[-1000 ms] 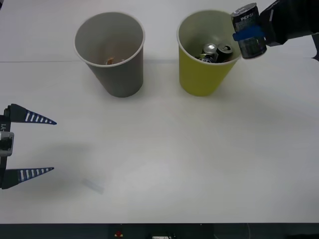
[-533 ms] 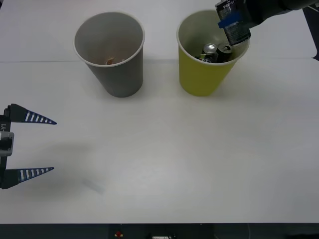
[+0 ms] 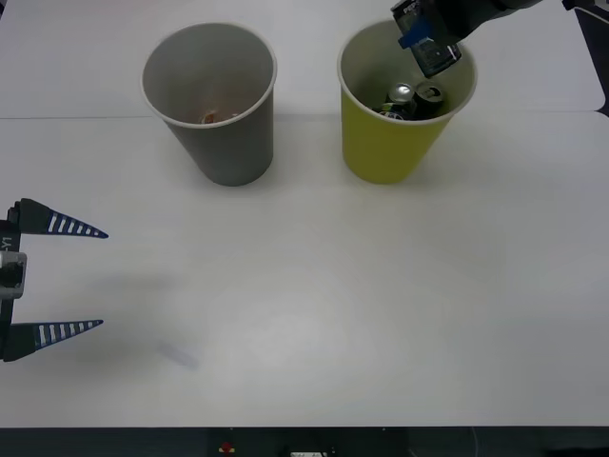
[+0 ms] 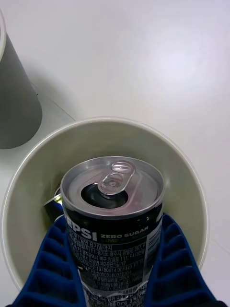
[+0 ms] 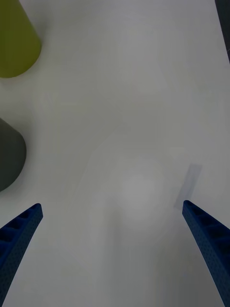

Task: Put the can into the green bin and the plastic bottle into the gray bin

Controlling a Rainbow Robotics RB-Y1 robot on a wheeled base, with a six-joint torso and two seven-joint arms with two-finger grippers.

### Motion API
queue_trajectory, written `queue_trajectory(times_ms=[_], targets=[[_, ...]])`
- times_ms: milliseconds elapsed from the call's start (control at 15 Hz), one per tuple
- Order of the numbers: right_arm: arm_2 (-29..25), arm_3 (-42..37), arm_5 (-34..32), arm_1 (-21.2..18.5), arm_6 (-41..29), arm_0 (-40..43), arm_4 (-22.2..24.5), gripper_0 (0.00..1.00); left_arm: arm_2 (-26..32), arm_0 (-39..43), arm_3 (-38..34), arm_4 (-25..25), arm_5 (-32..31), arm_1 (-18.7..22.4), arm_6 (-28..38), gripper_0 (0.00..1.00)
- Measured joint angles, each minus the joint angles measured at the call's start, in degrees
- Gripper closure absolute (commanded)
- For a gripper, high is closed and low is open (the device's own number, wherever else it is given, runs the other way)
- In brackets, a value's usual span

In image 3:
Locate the red button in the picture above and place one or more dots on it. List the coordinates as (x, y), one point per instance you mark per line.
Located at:
(226, 448)

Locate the silver-topped drink can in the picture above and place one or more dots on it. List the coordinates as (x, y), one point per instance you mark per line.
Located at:
(401, 93)

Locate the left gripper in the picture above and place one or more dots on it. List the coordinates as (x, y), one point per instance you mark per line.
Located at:
(8, 238)

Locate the dark grey drink can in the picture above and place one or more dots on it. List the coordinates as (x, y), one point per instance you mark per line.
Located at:
(434, 57)

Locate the yellow-green plastic waste bin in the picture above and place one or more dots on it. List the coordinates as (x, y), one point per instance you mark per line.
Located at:
(380, 147)

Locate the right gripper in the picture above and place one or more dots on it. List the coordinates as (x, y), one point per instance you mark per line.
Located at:
(461, 16)

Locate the black drink can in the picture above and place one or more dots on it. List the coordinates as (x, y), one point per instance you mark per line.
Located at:
(428, 102)

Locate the bottle with red label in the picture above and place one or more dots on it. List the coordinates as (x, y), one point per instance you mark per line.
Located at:
(209, 117)

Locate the grey plastic waste bin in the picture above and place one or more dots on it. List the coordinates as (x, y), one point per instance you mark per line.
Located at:
(228, 152)

